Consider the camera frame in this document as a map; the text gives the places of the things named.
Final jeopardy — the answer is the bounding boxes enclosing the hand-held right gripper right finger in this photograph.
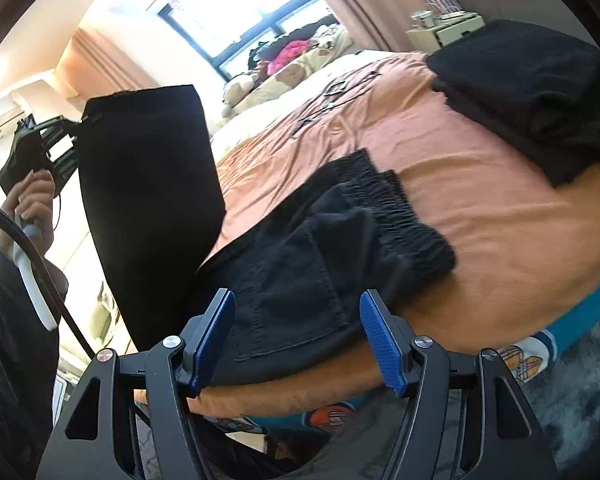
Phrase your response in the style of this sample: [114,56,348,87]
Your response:
[359,288,558,480]

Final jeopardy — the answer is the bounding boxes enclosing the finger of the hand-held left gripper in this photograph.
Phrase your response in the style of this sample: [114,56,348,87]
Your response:
[39,115,88,136]
[47,135,81,181]

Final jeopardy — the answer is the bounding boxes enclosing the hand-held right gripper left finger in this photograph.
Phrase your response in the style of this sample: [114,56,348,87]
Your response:
[35,287,237,480]

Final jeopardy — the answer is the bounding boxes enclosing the black pants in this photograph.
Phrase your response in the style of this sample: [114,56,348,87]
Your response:
[75,85,457,388]

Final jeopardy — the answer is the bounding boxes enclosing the person's left forearm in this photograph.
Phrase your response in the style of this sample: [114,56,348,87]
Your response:
[0,240,70,480]

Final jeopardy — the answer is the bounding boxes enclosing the person's left hand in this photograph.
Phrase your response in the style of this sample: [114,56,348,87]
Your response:
[0,170,57,261]

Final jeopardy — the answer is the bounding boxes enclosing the white air conditioner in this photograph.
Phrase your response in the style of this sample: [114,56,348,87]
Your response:
[0,92,36,151]

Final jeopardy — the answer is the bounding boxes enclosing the bed with orange sheet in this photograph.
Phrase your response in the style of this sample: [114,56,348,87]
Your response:
[132,50,600,418]

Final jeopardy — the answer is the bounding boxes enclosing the cream plush bear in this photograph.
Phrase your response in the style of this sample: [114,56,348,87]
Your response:
[221,72,261,118]

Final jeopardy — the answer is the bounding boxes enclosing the grey shaggy rug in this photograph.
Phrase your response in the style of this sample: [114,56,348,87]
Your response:
[520,310,600,480]

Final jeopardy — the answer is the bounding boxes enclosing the black framed window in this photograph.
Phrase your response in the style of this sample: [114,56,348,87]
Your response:
[160,0,341,81]

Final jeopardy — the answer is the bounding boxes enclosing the pink cloth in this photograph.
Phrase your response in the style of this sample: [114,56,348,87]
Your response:
[267,40,311,73]

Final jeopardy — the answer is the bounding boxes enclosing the plush toys and pillows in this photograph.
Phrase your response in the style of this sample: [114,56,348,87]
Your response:
[225,25,356,116]

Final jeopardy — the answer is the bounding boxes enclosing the black plush toy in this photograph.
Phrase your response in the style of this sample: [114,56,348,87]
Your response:
[250,15,341,66]

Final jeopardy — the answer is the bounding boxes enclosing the stack of folded black clothes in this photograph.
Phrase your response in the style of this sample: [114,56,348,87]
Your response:
[426,19,600,188]

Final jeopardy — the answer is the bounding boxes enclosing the cream nightstand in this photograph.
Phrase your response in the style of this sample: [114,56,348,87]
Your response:
[406,12,486,53]

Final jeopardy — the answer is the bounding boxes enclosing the thick black gripper cable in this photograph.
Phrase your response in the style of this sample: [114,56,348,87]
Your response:
[0,199,97,358]

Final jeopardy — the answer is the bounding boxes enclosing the black cables with small devices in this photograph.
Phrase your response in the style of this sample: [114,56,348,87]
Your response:
[290,67,381,138]

